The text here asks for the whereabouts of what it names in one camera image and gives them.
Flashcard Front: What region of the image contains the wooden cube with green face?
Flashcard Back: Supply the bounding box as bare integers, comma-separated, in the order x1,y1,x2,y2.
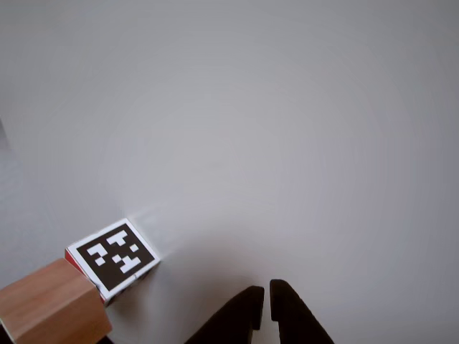
0,257,113,344

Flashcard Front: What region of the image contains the multicolour cube with marker tag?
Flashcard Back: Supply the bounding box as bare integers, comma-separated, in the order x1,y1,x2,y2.
64,217,161,307

